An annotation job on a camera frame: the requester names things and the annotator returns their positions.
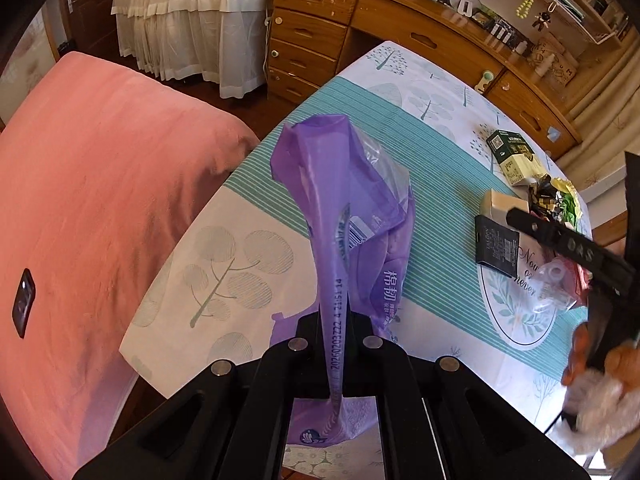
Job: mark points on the clear plastic packaging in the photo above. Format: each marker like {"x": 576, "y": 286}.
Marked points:
{"x": 552, "y": 277}

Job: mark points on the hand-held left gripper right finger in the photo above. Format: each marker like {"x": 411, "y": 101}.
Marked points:
{"x": 360, "y": 330}

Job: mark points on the gold black wrapper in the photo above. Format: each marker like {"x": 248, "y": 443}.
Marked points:
{"x": 542, "y": 197}

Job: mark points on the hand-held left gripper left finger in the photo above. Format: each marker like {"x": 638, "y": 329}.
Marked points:
{"x": 307, "y": 330}

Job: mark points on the row of small bottles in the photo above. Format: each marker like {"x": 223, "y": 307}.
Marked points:
{"x": 501, "y": 31}

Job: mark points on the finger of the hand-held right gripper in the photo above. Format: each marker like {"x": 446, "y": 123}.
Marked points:
{"x": 532, "y": 225}

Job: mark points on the small brown bear pendant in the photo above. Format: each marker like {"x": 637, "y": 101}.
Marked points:
{"x": 541, "y": 20}

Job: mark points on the black packet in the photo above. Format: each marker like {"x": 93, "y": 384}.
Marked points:
{"x": 495, "y": 245}

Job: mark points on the person's right hand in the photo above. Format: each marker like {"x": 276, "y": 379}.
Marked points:
{"x": 575, "y": 355}

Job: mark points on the round green desk knob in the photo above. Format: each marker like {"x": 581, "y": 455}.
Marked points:
{"x": 485, "y": 81}

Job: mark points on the wooden desk with drawers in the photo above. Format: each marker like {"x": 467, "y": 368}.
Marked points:
{"x": 310, "y": 30}

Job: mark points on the beige curtain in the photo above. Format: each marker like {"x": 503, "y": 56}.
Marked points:
{"x": 610, "y": 100}

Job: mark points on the oval wreath print placemat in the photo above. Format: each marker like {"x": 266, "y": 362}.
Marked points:
{"x": 520, "y": 320}

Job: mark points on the purple plastic packaging bag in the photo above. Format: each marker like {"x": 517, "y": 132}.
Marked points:
{"x": 350, "y": 170}

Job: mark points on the pink bed blanket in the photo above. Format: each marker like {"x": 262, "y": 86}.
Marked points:
{"x": 100, "y": 185}

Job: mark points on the round white stand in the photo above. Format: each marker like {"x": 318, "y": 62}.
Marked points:
{"x": 464, "y": 2}

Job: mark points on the white ruffled bed cover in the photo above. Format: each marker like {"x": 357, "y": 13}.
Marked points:
{"x": 190, "y": 20}

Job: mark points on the tree print tablecloth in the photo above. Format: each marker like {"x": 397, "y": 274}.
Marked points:
{"x": 440, "y": 125}

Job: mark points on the yellow bead pendant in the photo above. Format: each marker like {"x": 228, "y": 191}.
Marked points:
{"x": 525, "y": 7}

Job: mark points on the yellow wrapper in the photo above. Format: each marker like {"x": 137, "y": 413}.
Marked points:
{"x": 567, "y": 187}

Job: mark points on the black remote on bed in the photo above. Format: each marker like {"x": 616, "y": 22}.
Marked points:
{"x": 23, "y": 305}

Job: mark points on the green wrapper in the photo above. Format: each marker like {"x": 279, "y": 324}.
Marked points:
{"x": 565, "y": 207}

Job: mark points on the wooden box with drawings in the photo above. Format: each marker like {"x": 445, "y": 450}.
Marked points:
{"x": 555, "y": 60}

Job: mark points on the green and yellow carton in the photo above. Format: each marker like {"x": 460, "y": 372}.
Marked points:
{"x": 515, "y": 160}

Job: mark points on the small tan box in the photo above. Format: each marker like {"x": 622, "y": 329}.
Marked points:
{"x": 500, "y": 202}

